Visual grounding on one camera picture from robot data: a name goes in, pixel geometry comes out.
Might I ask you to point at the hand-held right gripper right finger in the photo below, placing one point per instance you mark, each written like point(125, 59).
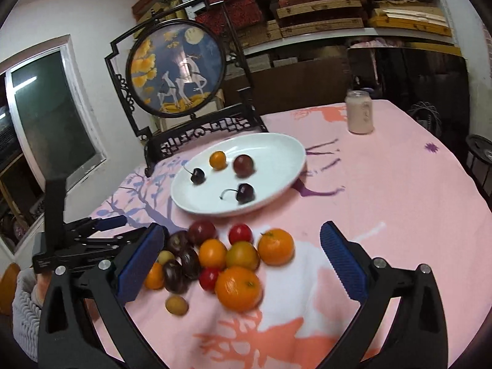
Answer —
point(342, 261)

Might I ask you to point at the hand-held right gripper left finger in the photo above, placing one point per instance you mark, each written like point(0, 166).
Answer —
point(140, 265)

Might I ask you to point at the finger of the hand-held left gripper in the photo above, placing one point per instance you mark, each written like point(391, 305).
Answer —
point(112, 222)
point(123, 237)

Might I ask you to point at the smooth orange fruit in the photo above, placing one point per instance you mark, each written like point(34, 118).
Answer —
point(212, 253)
point(154, 276)

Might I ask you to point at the small yellow longan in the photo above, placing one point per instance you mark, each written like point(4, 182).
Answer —
point(166, 256)
point(176, 305)

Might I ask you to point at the dark brown water chestnut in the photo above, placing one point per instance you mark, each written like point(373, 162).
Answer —
point(175, 276)
point(190, 263)
point(176, 241)

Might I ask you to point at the red cherry tomato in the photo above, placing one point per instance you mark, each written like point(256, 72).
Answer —
point(240, 233)
point(209, 279)

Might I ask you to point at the dark red plum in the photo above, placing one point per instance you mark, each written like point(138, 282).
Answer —
point(243, 164)
point(202, 231)

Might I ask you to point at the dark cherry with stem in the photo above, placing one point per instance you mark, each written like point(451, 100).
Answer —
point(198, 176)
point(246, 193)

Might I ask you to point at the yellow-orange round fruit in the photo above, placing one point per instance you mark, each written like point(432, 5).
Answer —
point(242, 255)

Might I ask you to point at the large orange tangerine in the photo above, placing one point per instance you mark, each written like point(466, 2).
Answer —
point(238, 288)

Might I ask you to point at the small orange kumquat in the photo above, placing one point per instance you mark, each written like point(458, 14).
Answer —
point(218, 159)

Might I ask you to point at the white oval plate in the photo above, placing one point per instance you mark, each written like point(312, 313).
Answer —
point(269, 161)

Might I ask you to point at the person's left forearm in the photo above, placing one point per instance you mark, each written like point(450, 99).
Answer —
point(25, 309)

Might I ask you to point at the white framed window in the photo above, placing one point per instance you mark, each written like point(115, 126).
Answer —
point(50, 115)

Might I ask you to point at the orange wooden object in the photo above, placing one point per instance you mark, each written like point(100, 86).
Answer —
point(7, 288)

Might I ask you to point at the beige drink can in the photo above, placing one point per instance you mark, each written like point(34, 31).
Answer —
point(359, 113)

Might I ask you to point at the round deer painting table screen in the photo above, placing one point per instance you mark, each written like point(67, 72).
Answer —
point(176, 69)

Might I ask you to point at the black round stand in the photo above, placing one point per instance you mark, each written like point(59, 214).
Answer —
point(480, 146)

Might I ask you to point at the pink cloth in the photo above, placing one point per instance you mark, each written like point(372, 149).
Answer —
point(369, 43)

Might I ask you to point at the white metal shelf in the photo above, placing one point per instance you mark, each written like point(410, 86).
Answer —
point(326, 38)

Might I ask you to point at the stack of woven bamboo boxes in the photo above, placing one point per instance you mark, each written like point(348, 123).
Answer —
point(319, 27)

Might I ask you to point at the red patterned box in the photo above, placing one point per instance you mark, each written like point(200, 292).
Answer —
point(226, 15)

